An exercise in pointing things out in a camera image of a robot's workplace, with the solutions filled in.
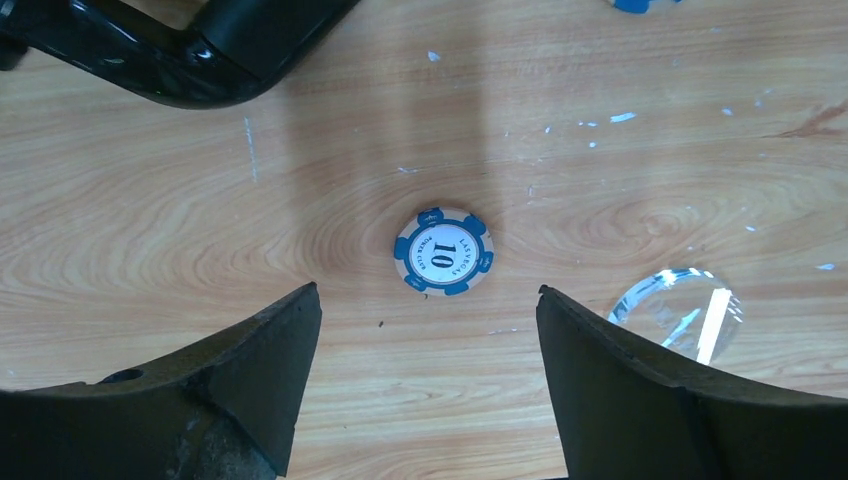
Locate clear round dealer button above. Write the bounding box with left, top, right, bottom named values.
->
left=607, top=267, right=744, bottom=365

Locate black poker set case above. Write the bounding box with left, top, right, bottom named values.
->
left=1, top=0, right=355, bottom=110

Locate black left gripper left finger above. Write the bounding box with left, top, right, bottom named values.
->
left=1, top=283, right=322, bottom=479

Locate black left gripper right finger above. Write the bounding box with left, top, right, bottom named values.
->
left=536, top=286, right=847, bottom=479

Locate blue dealer button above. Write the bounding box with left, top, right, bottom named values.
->
left=608, top=0, right=682, bottom=15

